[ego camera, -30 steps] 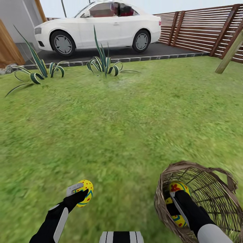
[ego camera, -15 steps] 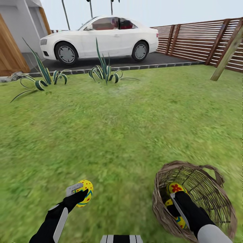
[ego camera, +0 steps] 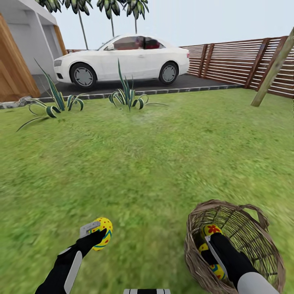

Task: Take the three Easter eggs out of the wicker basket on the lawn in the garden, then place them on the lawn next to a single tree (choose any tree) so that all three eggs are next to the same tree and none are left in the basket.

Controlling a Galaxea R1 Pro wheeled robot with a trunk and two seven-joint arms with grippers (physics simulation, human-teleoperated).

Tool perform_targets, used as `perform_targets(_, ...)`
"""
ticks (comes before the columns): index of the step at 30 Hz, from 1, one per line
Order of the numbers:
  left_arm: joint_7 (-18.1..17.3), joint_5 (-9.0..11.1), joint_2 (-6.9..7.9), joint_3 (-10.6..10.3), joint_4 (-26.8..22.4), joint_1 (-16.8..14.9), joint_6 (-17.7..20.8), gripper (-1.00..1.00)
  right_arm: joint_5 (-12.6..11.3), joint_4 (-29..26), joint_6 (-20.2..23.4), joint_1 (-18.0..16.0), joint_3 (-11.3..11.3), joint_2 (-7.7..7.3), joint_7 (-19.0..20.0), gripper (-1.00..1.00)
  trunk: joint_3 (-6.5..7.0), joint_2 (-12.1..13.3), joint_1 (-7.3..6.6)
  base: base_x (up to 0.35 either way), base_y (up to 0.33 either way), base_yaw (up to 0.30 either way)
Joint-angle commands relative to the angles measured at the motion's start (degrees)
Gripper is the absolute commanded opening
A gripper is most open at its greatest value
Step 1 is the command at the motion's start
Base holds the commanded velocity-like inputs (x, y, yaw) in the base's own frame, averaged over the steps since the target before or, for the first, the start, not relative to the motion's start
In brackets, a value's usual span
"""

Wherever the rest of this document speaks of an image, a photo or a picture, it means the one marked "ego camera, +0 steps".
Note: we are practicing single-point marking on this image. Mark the easter egg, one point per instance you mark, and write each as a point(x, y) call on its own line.
point(216, 267)
point(105, 223)
point(209, 230)

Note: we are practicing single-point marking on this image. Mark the car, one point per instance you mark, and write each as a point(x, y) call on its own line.
point(139, 56)

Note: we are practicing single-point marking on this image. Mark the driveway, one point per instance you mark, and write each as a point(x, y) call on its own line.
point(107, 87)

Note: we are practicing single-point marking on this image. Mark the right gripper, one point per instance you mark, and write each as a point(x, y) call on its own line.
point(209, 257)

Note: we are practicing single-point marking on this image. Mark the wicker basket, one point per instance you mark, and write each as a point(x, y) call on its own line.
point(201, 271)

